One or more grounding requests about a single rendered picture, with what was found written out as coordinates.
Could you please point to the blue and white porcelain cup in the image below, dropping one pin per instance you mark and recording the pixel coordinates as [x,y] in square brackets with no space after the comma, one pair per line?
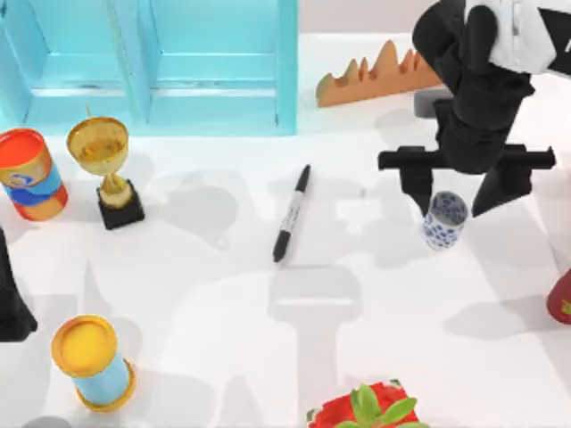
[441,227]

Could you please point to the pale grey rounded box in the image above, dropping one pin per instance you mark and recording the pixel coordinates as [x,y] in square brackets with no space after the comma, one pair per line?
[424,103]

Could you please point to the orange mountain-shaped pen holder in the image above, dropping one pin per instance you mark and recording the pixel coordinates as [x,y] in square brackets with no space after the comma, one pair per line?
[357,87]

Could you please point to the dark red can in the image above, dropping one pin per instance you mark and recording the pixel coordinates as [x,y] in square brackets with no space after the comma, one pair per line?
[561,301]

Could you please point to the black marker pen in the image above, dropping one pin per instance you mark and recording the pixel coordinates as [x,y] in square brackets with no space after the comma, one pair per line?
[292,214]

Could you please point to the red pot with green plant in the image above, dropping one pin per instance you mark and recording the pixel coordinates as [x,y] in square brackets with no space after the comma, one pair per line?
[370,408]

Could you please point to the light blue rack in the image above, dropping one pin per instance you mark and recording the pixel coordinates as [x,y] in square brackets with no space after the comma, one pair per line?
[214,67]

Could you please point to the gold trophy with black base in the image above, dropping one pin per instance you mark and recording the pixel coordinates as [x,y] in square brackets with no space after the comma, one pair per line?
[100,151]

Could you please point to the yellow and light blue can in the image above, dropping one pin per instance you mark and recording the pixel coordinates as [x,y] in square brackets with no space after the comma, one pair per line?
[96,365]

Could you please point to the red and blue can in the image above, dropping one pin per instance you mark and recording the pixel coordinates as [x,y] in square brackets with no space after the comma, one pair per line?
[33,178]

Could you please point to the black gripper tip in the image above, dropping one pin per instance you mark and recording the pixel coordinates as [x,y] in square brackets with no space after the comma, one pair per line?
[11,303]

